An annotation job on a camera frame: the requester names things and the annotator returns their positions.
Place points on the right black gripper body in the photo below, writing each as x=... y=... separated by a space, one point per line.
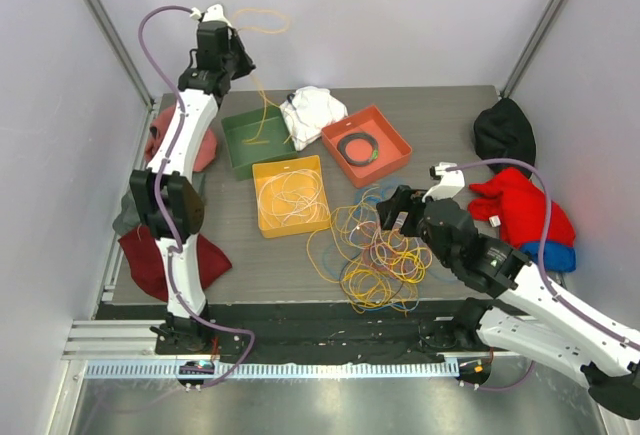
x=407 y=200

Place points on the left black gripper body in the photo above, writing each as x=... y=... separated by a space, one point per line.
x=238 y=62

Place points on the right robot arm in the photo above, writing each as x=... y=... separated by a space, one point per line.
x=567 y=335

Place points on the orange plastic tray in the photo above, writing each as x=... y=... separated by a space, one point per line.
x=366 y=146

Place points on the green plastic tray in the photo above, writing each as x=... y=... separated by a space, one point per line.
x=257 y=136

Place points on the white crumpled cloth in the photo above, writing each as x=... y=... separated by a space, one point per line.
x=308 y=110

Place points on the pink cloth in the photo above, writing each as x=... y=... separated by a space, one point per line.
x=158 y=129

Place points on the yellow plastic tray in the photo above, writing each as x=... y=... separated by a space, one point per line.
x=290 y=197

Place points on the black cloth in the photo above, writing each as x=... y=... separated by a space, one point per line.
x=503 y=131

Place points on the blue cloth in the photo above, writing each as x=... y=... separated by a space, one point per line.
x=557 y=257

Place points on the grey cloth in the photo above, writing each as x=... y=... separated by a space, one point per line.
x=128 y=218

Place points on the dark red cloth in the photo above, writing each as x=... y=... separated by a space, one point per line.
x=146 y=264

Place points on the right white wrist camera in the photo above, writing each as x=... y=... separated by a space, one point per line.
x=449 y=182

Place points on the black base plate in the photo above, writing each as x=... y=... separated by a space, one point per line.
x=335 y=334

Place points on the slotted cable duct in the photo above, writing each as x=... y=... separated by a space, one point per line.
x=200 y=369

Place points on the left aluminium frame post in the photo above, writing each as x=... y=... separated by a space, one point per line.
x=116 y=44

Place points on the aluminium frame post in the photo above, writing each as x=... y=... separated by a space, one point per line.
x=542 y=29
x=116 y=44

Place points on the right aluminium frame post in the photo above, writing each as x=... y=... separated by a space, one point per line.
x=542 y=29

